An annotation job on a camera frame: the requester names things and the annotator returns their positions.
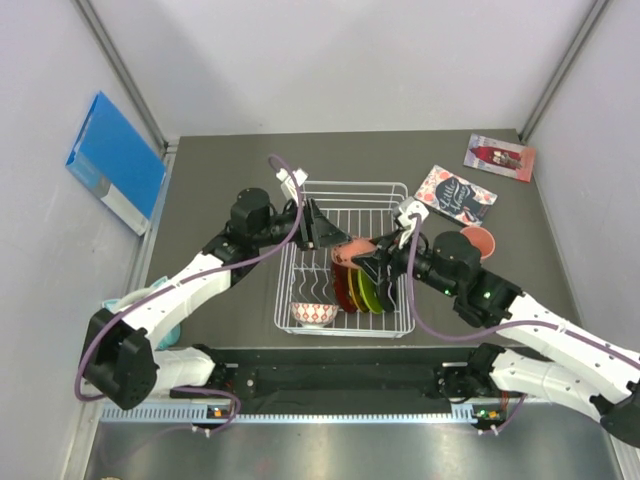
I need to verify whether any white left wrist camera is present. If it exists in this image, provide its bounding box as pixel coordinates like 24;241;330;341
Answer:
276;168;308;204

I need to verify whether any grey slotted cable duct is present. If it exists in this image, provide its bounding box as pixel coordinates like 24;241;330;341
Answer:
101;403;488;425

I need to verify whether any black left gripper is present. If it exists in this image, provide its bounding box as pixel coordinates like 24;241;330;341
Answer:
253;197;352;252

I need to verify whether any red plate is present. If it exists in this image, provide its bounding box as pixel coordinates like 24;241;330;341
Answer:
331;263;358;314

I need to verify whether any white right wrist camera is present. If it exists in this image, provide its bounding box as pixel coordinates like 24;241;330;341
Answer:
392;197;429;231

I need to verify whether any black plate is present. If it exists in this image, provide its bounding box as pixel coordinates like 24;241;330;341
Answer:
377;281;397;313

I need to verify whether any red purple book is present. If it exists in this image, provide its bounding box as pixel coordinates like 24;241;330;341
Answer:
463;134;537;183

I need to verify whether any teal object behind arm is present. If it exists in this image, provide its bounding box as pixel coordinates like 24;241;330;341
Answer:
101;276;181;351

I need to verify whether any Little Women book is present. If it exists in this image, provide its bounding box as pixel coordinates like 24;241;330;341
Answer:
414;165;498;226

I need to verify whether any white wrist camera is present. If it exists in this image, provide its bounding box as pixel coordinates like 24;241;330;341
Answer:
276;168;308;204
392;197;429;231

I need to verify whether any white wire dish rack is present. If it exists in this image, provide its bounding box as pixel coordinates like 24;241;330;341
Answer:
274;181;415;339

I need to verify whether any lime green plate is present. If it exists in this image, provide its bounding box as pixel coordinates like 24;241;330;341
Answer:
358;270;384;314

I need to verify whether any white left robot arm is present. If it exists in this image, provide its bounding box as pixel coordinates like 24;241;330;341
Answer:
79;188;351;410

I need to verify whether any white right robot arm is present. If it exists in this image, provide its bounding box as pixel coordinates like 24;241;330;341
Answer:
349;231;639;447

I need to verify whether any yellow plate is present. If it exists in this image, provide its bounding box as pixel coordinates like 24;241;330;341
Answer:
347;268;369;313

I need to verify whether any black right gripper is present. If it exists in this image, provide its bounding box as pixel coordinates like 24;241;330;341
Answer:
353;226;459;298

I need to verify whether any pink plastic cup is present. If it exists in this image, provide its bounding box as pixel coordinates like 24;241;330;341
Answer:
460;226;496;262

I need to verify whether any red patterned white bowl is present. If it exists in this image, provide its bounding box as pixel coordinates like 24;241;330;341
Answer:
290;302;339;328

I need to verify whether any blue folder box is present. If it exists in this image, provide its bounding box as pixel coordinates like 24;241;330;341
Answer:
65;92;166;236

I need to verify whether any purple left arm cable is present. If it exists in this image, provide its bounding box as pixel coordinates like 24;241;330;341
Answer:
74;153;304;435

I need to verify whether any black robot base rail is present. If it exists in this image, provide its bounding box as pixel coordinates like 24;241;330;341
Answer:
168;344;506;402

